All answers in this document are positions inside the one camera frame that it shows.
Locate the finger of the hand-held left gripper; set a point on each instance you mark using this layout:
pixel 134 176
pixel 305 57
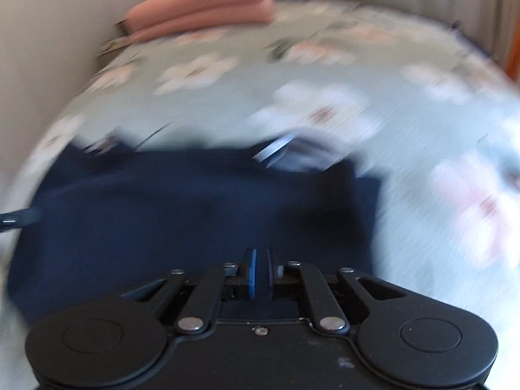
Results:
pixel 18 218

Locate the folded pink blanket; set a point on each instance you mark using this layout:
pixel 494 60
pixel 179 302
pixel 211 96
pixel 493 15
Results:
pixel 203 8

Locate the bed with floral quilt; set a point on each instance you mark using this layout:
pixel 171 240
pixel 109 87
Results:
pixel 426 130

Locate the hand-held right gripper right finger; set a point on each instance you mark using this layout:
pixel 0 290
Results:
pixel 273 276

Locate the beige nightstand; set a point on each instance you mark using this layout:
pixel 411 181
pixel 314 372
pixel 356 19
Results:
pixel 113 45

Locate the navy zip hoodie jacket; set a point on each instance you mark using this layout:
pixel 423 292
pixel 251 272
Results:
pixel 183 211

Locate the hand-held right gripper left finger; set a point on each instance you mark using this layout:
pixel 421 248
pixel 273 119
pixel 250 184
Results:
pixel 251 276

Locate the orange curtain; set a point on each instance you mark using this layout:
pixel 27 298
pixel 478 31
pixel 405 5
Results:
pixel 512 63

